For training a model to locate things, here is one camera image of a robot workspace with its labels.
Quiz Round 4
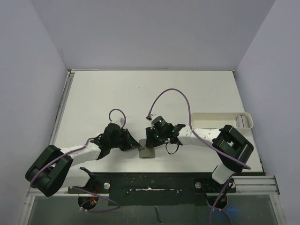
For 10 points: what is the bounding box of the white plastic tray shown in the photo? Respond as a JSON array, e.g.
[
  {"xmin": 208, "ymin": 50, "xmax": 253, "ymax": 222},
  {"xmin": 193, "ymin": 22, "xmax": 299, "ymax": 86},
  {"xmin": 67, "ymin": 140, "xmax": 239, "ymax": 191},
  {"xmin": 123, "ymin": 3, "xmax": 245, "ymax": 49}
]
[{"xmin": 191, "ymin": 112, "xmax": 254, "ymax": 129}]

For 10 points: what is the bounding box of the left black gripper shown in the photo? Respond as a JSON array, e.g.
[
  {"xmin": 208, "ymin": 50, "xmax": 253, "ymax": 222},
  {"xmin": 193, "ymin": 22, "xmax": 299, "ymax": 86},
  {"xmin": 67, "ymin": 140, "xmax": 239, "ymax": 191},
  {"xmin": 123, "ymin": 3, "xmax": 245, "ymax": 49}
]
[{"xmin": 110, "ymin": 128, "xmax": 140, "ymax": 151}]

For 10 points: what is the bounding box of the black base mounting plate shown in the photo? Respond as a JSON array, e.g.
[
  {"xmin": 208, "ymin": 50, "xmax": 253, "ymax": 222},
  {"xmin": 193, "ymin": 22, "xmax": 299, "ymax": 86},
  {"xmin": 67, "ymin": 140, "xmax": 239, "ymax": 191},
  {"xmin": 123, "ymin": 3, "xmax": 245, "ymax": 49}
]
[{"xmin": 68, "ymin": 172, "xmax": 236, "ymax": 206}]

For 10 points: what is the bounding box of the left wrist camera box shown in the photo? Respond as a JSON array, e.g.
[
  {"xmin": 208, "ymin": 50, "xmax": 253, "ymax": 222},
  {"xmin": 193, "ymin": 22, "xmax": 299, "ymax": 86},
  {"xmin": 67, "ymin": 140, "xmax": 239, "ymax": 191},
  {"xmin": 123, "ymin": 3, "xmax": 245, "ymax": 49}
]
[{"xmin": 112, "ymin": 118, "xmax": 126, "ymax": 128}]

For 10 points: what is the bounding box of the aluminium rail frame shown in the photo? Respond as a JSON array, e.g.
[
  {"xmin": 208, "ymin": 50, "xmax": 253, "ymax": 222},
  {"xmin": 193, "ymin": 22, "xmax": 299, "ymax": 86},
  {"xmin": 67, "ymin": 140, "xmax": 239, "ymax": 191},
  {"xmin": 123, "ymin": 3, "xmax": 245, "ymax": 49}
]
[{"xmin": 18, "ymin": 69, "xmax": 281, "ymax": 202}]

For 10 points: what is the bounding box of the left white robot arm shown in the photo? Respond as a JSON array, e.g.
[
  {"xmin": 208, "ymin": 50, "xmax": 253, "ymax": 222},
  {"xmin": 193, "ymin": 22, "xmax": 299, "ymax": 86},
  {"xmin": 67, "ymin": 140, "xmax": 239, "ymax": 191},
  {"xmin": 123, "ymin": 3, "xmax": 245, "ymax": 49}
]
[{"xmin": 25, "ymin": 123, "xmax": 140, "ymax": 197}]

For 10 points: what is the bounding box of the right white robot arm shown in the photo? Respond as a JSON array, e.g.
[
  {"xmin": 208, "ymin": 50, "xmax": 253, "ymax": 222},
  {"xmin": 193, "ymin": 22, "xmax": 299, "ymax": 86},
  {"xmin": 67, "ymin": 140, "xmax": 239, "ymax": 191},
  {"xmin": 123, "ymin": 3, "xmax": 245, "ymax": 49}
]
[{"xmin": 145, "ymin": 116, "xmax": 254, "ymax": 192}]

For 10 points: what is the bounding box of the grey card holder wallet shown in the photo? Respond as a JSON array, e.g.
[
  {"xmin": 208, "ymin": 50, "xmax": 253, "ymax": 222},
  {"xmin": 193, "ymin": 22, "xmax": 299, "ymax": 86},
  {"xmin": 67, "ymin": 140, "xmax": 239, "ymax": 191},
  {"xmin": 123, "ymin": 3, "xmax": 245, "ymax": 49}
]
[{"xmin": 138, "ymin": 139, "xmax": 155, "ymax": 159}]

